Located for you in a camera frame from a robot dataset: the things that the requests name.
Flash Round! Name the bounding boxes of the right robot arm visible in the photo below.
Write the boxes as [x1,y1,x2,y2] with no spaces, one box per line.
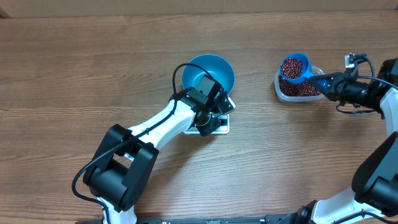
[280,54,397,223]

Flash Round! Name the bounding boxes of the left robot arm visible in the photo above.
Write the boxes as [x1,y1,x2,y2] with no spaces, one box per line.
[76,73,235,223]

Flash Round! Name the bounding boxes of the clear plastic food container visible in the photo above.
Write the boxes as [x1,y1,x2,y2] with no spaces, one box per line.
[274,71,325,103]

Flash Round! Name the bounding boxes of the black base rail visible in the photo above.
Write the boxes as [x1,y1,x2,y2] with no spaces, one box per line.
[75,214,296,224]

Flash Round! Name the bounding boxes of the teal round bowl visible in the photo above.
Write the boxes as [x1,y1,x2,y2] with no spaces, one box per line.
[182,54,236,93]

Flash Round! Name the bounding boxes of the white digital kitchen scale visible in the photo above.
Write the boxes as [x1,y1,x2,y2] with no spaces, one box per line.
[183,115,230,135]

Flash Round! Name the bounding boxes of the red adzuki beans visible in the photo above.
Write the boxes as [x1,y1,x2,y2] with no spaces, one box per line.
[279,57,320,97]

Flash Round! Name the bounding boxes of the blue plastic measuring scoop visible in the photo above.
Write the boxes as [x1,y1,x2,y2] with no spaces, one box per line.
[279,52,316,85]

